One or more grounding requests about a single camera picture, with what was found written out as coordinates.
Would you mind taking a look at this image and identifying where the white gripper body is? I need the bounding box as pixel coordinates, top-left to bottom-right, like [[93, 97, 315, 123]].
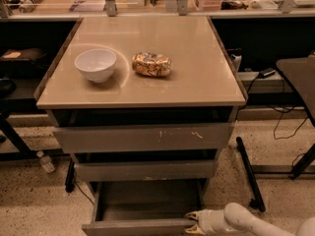
[[197, 209, 216, 234]]

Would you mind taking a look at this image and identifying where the grey top drawer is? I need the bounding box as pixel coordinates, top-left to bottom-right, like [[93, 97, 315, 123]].
[[53, 123, 233, 153]]

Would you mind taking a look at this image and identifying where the dark side table top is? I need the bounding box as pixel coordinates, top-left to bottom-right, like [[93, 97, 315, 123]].
[[277, 55, 315, 126]]

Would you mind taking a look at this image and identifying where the black power adapter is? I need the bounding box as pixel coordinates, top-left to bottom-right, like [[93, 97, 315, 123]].
[[258, 68, 276, 79]]

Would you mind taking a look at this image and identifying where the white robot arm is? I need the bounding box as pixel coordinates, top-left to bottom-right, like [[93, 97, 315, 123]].
[[185, 203, 315, 236]]

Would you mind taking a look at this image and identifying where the black dangling cable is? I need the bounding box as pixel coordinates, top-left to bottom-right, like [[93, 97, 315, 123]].
[[268, 104, 309, 141]]

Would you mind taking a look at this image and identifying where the clear plastic bottle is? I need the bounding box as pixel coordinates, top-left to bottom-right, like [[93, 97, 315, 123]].
[[36, 150, 55, 173]]

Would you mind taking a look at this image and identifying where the black table leg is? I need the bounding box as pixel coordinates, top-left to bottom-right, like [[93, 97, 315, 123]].
[[65, 160, 75, 193], [236, 137, 266, 212]]

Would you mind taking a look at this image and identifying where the grey drawer cabinet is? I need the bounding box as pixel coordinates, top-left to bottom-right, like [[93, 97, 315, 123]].
[[32, 15, 249, 236]]

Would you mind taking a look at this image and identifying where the black table leg left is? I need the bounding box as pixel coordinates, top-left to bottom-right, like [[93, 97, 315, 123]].
[[65, 160, 75, 193]]

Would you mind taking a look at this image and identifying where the grey drawer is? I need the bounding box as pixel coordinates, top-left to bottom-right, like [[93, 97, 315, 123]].
[[75, 160, 218, 182], [53, 123, 233, 153], [82, 179, 203, 236]]

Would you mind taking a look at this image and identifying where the grey bottom drawer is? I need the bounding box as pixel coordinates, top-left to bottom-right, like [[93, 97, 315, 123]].
[[82, 179, 203, 236]]

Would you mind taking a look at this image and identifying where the black table leg right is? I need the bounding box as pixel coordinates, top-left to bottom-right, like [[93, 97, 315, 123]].
[[236, 137, 266, 212]]

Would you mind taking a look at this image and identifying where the black floor cable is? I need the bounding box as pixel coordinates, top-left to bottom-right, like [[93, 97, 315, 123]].
[[73, 177, 96, 207]]

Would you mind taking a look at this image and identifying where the white bowl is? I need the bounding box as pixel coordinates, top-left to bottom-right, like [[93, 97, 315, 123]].
[[74, 48, 117, 83]]

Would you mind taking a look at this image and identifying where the grey middle drawer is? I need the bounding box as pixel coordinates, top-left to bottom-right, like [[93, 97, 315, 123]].
[[75, 160, 218, 182]]

